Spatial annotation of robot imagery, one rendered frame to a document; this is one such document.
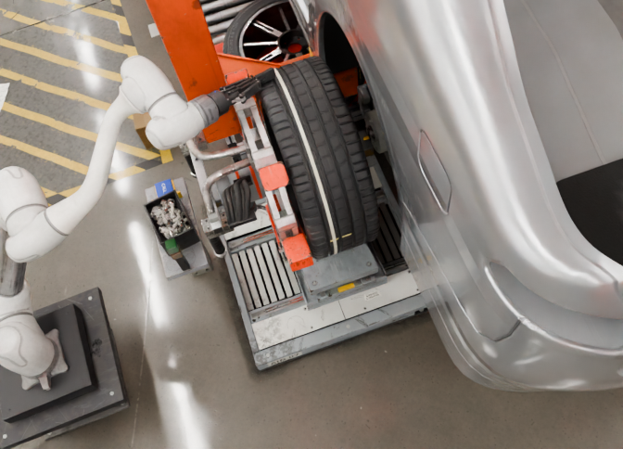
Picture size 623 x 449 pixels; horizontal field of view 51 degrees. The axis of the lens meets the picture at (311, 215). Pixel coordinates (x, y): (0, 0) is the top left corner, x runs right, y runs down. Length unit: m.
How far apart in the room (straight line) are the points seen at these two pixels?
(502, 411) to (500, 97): 1.74
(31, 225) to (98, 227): 1.29
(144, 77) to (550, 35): 1.31
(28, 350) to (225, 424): 0.85
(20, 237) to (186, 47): 0.84
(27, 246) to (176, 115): 0.59
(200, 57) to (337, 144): 0.70
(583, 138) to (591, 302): 1.06
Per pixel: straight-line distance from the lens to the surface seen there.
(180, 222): 2.57
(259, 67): 2.67
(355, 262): 2.75
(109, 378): 2.71
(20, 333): 2.54
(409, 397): 2.80
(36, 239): 2.09
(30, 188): 2.18
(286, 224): 2.01
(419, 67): 1.43
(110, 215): 3.37
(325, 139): 1.94
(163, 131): 1.90
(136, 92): 1.96
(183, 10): 2.26
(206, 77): 2.49
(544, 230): 1.25
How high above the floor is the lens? 2.73
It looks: 61 degrees down
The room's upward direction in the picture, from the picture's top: 12 degrees counter-clockwise
